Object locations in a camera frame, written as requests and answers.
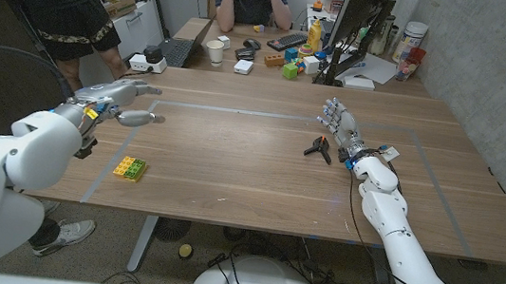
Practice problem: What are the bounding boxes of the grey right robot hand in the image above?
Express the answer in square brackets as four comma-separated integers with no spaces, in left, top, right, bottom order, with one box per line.
[311,95,382,162]

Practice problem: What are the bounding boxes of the black computer monitor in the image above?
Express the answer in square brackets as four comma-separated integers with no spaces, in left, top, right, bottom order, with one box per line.
[311,0,397,92]

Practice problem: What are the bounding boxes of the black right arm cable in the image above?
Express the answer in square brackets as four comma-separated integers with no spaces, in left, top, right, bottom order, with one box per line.
[335,142,472,284]

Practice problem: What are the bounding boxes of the white power strip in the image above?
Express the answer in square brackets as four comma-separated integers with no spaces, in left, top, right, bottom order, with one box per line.
[126,51,169,76]

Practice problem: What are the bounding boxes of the black keyboard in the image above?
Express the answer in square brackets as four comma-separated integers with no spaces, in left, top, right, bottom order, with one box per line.
[266,28,309,55]

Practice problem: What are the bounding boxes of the yellow green lego block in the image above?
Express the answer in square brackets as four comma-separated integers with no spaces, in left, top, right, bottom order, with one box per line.
[111,154,149,184]

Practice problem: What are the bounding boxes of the white cabinet shelf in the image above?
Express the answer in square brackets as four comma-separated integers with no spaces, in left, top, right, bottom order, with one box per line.
[66,0,170,108]

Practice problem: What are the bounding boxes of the black power adapter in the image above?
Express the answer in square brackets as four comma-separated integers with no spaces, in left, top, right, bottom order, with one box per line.
[141,44,165,66]

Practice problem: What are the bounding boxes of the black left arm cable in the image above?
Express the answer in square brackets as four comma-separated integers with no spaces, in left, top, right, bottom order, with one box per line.
[0,44,82,104]

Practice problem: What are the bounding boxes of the white wrist tag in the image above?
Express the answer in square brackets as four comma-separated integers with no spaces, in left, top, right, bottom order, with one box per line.
[378,144,402,163]

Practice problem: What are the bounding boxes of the grey table leg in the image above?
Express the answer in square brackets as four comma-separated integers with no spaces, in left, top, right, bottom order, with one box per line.
[367,245,401,284]

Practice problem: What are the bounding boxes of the colourful stacking ring toy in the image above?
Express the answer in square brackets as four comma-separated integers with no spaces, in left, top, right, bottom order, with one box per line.
[296,42,315,60]

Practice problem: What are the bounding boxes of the small white flat box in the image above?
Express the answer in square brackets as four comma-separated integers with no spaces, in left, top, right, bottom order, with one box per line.
[233,58,254,76]

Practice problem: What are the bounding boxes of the teal cube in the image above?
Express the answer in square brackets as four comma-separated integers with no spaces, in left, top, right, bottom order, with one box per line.
[283,47,300,64]

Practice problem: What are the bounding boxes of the multicolour block cluster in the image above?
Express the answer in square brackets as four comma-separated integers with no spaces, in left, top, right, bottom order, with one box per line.
[289,57,308,75]

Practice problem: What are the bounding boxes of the white paper sheet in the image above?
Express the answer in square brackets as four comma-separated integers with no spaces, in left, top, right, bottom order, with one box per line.
[335,49,401,87]

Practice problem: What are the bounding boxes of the orange brick block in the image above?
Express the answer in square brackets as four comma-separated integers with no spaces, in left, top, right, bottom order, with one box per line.
[263,51,287,69]

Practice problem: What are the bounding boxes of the white paper cup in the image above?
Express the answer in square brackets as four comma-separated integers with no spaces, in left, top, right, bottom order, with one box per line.
[202,38,226,68]

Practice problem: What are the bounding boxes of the dark laptop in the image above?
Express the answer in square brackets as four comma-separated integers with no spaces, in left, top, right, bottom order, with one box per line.
[154,9,216,72]

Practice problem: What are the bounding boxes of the cardboard box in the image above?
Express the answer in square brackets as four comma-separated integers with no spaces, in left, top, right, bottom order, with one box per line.
[103,0,140,23]

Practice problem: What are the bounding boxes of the small white cube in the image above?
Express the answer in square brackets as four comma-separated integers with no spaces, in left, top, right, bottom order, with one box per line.
[215,34,233,50]

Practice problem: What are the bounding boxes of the clear plastic storage box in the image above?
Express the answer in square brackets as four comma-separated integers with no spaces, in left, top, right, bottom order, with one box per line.
[319,0,346,15]

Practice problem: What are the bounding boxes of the white table leg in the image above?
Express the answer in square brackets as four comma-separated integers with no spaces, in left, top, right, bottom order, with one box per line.
[125,214,159,275]

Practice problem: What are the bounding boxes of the black floor fan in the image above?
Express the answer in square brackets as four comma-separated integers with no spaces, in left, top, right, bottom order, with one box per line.
[153,216,193,246]

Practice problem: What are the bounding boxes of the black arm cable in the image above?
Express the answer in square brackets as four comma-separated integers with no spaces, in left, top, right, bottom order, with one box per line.
[0,44,82,104]
[335,142,472,284]

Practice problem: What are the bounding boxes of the red snack bag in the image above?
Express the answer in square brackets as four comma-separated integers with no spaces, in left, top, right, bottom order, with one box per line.
[394,45,428,85]

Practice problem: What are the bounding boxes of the seated person dark shirt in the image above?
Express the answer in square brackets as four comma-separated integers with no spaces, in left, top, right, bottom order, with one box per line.
[210,0,295,41]

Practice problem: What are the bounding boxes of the black stapler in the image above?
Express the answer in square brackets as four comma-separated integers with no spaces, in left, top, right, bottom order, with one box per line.
[234,46,258,63]

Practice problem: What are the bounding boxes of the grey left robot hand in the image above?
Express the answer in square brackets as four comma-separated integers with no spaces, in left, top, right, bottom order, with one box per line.
[50,70,170,146]

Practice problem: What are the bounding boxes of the yellow ball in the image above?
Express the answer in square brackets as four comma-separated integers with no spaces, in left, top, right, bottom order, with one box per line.
[177,242,196,261]

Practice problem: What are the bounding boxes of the white canister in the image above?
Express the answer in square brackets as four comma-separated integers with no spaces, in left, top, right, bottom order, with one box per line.
[390,19,430,66]

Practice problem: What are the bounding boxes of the yellow squeeze bottle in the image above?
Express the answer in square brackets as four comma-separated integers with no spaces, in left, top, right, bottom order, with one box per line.
[305,17,325,54]

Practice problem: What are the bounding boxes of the black computer mouse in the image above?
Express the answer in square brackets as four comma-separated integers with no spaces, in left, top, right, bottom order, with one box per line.
[242,37,263,51]

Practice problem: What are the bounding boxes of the dark bottle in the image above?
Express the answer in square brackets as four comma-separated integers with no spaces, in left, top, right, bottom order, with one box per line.
[368,12,397,58]

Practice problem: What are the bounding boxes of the black orange pliers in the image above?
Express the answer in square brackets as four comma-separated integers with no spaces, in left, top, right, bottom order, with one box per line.
[301,134,335,166]

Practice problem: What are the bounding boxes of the green cube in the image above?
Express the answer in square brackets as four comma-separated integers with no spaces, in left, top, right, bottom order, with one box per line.
[281,62,300,81]

